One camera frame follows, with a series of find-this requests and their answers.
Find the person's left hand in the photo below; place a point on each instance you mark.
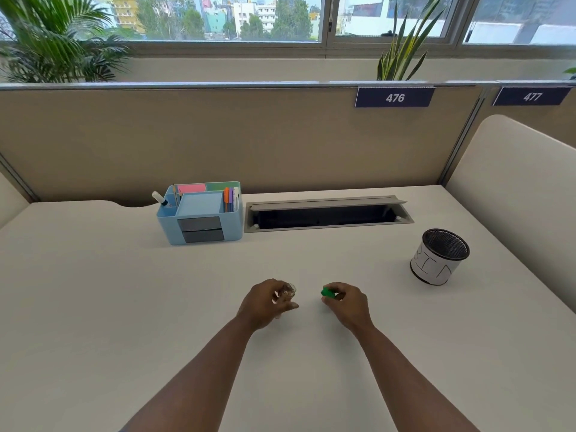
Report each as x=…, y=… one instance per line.
x=260, y=305

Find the person's right hand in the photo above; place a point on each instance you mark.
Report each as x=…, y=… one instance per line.
x=352, y=309

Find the person's left thumb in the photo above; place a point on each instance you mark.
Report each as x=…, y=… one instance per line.
x=288, y=306

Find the person's right thumb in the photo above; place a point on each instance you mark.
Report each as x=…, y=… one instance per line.
x=333, y=300

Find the small green cap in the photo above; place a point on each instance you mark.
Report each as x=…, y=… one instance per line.
x=327, y=292

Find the small clear glass jar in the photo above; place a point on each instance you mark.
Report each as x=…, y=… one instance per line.
x=288, y=291

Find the person's right forearm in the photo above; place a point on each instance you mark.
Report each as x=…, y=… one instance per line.
x=405, y=382

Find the person's left forearm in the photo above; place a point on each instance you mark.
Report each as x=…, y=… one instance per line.
x=198, y=377

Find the black mesh cup white label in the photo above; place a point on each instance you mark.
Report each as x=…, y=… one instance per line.
x=438, y=258

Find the light blue desk organizer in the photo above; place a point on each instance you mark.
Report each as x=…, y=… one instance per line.
x=202, y=229

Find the purple pen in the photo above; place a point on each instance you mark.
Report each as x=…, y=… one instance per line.
x=230, y=199

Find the orange pen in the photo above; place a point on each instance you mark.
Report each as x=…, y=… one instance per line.
x=226, y=198

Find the light blue note pad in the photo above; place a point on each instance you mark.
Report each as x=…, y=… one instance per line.
x=199, y=204

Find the green sticky note pad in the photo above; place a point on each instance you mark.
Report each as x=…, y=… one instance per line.
x=222, y=186

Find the pink sticky note pad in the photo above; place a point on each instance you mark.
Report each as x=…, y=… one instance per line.
x=191, y=189

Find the wooden pencil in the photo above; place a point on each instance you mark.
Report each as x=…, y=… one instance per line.
x=175, y=195

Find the white marker with dark cap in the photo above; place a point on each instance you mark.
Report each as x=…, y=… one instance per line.
x=159, y=198

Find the beige desk partition panel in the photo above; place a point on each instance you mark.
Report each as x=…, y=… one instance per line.
x=234, y=139

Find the dark blue number sign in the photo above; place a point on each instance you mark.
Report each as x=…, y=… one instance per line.
x=532, y=96
x=394, y=97

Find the cream rounded side divider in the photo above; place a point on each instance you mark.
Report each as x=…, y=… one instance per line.
x=522, y=197
x=11, y=200

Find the tall-leaved snake plant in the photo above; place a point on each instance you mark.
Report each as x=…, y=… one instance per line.
x=402, y=49

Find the green palm plant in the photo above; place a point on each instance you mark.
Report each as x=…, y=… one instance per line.
x=54, y=40

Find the grey window frame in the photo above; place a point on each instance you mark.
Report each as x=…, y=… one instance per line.
x=328, y=42

